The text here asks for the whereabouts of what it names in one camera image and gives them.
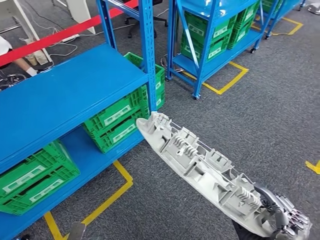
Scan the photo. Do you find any white paper bag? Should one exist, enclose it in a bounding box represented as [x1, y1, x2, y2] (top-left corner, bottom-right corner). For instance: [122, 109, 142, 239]
[33, 49, 50, 66]

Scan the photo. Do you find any black office chair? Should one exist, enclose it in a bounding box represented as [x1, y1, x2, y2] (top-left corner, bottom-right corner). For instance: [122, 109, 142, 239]
[123, 0, 168, 39]

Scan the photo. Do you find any red barrier tape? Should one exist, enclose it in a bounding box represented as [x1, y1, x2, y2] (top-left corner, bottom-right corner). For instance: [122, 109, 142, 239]
[0, 0, 140, 67]

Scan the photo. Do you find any white power strip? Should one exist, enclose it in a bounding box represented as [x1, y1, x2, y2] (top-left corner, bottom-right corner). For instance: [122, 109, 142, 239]
[61, 34, 81, 43]

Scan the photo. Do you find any person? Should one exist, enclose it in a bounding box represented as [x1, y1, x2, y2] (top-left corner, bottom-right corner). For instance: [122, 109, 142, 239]
[0, 35, 38, 78]

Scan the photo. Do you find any silver metal dome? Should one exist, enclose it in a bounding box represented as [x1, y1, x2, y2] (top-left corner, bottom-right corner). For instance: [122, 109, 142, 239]
[159, 53, 184, 74]
[307, 3, 320, 16]

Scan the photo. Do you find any blue metal shelf rack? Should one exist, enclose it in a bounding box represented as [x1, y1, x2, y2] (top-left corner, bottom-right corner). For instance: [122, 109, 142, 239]
[166, 0, 266, 100]
[260, 0, 307, 39]
[0, 0, 157, 240]

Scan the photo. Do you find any grey plastic wheel hubcap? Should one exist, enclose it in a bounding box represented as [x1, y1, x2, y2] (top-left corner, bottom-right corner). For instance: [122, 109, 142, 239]
[136, 111, 278, 239]

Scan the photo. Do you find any chrome base stool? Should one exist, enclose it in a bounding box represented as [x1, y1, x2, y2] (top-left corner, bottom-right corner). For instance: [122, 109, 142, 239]
[0, 73, 27, 91]

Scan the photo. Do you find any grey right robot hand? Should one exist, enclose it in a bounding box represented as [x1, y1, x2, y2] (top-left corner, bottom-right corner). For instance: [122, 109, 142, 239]
[254, 183, 313, 240]

